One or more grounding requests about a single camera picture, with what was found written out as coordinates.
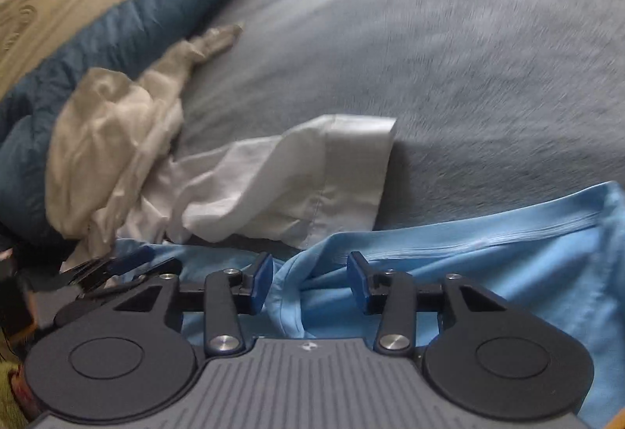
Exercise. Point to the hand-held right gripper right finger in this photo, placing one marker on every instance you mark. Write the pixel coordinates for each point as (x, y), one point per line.
(355, 285)

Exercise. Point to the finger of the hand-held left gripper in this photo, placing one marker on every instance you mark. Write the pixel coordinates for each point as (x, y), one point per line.
(88, 275)
(132, 260)

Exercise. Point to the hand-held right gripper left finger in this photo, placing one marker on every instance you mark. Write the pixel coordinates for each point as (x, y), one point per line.
(263, 282)

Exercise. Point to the light blue t-shirt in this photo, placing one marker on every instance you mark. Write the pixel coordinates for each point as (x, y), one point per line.
(488, 272)

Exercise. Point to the person's left forearm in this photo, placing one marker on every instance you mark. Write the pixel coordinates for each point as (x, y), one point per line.
(10, 385)

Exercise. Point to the white long-sleeve shirt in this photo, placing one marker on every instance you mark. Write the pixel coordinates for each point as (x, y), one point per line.
(273, 185)

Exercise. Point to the cream garment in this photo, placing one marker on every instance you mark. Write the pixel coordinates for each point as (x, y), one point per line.
(97, 136)

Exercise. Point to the cream carved headboard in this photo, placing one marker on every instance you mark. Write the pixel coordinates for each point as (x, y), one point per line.
(39, 18)

